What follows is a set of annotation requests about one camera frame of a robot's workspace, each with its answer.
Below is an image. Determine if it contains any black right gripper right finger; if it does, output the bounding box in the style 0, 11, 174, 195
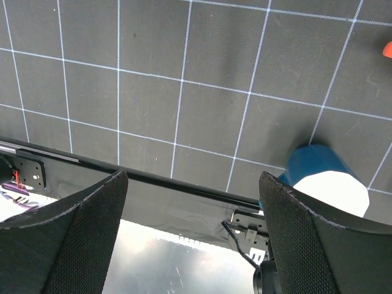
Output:
259, 171, 391, 293

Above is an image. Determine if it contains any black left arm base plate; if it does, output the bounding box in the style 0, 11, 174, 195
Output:
13, 150, 46, 191

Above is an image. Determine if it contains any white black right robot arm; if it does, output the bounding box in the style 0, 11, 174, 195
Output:
1, 170, 391, 293

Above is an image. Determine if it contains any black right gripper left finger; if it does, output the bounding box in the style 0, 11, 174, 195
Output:
1, 170, 128, 293

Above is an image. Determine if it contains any black grid mat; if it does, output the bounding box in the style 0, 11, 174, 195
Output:
1, 1, 391, 223

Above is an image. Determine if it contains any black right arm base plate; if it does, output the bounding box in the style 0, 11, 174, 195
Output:
221, 209, 273, 269

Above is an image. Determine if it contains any blue mug white inside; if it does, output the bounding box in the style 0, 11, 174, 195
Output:
277, 145, 371, 219

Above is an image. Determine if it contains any white slotted cable duct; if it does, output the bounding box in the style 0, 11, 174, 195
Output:
116, 219, 237, 254

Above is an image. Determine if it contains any orange mug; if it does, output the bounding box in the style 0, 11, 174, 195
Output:
382, 42, 392, 58

